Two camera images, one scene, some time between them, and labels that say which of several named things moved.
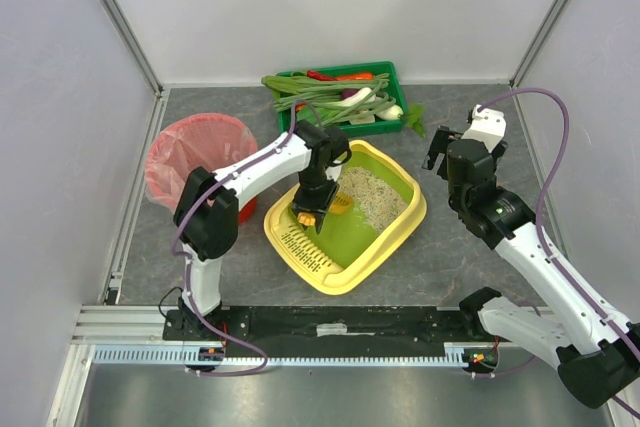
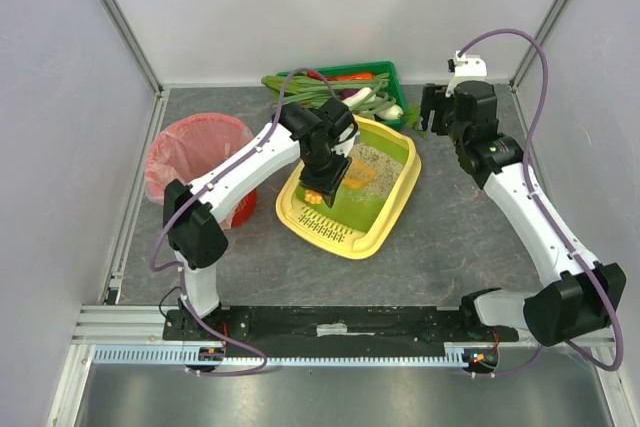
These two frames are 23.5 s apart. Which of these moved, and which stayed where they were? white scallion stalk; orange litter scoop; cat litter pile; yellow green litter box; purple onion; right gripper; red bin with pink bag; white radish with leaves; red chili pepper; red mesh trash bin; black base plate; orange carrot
Moved: orange litter scoop; right gripper; yellow green litter box; cat litter pile
Stayed: red bin with pink bag; white radish with leaves; orange carrot; purple onion; white scallion stalk; red mesh trash bin; red chili pepper; black base plate
